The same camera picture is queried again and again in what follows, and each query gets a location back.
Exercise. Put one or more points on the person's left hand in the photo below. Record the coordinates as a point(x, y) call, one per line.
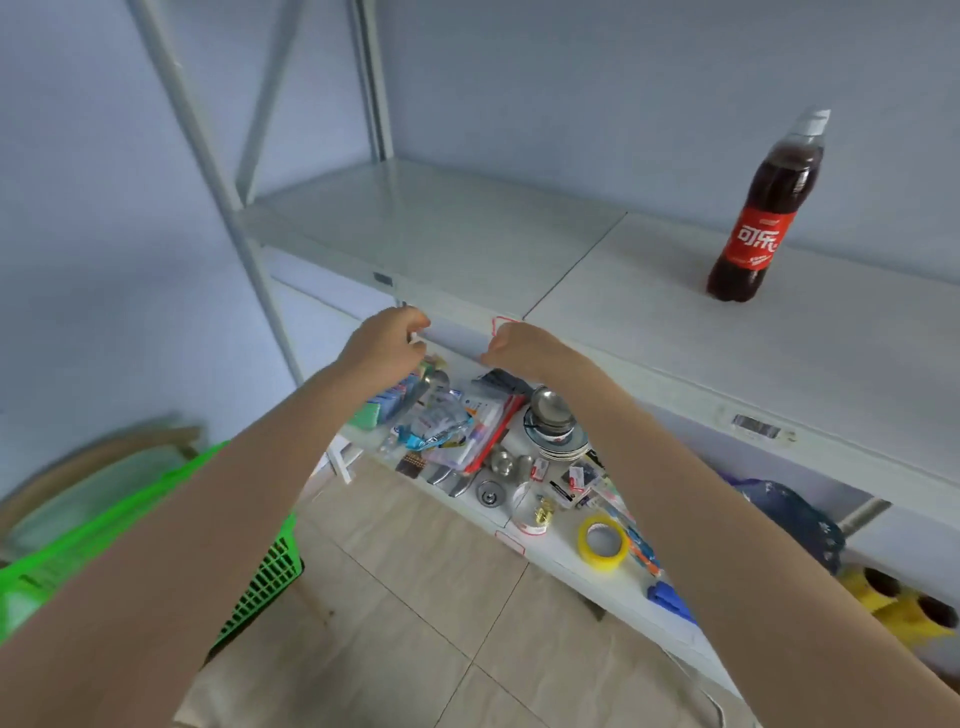
point(379, 345)

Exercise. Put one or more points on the person's right hand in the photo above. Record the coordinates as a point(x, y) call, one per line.
point(536, 352)

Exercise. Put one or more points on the person's right fingers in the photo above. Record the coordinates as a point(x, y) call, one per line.
point(495, 349)

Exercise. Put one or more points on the person's left fingers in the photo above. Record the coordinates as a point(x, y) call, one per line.
point(418, 328)

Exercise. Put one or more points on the person's left forearm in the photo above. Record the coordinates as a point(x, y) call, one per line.
point(187, 540)

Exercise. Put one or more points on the person's right forearm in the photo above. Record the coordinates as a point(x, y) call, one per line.
point(735, 555)

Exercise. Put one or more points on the red outlined shelf tag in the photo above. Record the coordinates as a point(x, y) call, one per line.
point(504, 322)

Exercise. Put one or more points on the clear plastic zip bag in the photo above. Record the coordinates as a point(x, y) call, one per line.
point(469, 431)

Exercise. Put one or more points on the green sponge pack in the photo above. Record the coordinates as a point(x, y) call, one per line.
point(379, 409)

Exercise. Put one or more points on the stack of steel bowls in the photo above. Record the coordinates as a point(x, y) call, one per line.
point(555, 431)

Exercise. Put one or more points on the round steel knob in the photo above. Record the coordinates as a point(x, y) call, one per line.
point(502, 461)

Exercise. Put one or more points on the brown brush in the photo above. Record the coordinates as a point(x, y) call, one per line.
point(410, 465)

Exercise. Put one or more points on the steel knives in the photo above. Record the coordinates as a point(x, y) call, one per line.
point(450, 480)

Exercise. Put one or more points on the steel sink strainer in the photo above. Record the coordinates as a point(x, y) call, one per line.
point(489, 493)

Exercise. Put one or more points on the small carded hardware packs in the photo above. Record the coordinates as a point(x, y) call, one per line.
point(570, 480)

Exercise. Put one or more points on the brass fitting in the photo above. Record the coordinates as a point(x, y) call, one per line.
point(544, 511)

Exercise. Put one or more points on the white metal shelf unit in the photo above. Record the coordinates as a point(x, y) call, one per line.
point(675, 330)

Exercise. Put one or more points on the yellow tape roll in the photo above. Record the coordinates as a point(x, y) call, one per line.
point(602, 542)

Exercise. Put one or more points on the packaged toothbrushes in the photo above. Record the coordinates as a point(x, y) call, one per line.
point(634, 536)

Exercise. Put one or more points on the barcode label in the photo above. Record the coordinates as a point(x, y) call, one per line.
point(763, 427)

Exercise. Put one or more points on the green plastic basket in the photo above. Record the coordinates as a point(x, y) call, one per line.
point(262, 577)

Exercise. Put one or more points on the cola bottle with red label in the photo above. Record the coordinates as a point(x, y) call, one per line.
point(769, 217)

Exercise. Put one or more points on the blue cloth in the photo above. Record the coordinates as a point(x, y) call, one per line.
point(670, 600)

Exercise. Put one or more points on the dark blue patterned cap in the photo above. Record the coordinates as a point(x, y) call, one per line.
point(795, 521)

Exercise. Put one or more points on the wooden chair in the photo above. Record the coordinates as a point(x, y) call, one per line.
point(82, 472)

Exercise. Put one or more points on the yellow plastic item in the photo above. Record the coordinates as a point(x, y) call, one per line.
point(900, 607)

